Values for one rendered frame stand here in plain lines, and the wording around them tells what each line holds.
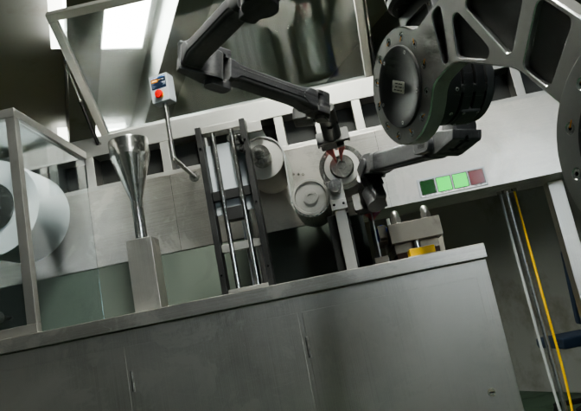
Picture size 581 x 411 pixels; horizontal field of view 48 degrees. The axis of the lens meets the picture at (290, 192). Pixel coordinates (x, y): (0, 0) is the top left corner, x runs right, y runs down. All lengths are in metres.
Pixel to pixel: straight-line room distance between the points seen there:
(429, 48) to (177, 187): 1.63
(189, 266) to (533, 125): 1.38
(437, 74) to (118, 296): 1.78
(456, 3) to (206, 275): 1.69
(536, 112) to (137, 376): 1.67
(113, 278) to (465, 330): 1.35
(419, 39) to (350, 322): 0.94
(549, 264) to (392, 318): 3.28
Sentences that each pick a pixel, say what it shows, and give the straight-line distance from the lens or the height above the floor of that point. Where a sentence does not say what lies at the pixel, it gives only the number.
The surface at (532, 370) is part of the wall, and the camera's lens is 5.43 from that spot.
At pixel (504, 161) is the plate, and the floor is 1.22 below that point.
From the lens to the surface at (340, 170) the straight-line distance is 2.10.
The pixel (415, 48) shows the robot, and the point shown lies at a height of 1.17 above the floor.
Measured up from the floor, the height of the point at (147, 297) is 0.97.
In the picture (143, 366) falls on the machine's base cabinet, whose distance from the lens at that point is 1.91.
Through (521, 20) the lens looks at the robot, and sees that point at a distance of 0.90.
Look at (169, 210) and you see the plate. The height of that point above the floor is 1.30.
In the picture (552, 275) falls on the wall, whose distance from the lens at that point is 5.01.
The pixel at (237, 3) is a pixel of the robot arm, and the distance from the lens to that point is 1.40.
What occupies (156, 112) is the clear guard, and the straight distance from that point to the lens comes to 2.64.
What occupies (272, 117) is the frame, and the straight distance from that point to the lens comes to 2.54.
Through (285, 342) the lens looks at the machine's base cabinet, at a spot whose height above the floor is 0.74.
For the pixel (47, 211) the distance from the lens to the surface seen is 2.29.
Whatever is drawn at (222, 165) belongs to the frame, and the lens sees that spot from 2.07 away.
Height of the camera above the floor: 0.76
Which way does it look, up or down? 12 degrees up
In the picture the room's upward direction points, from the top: 11 degrees counter-clockwise
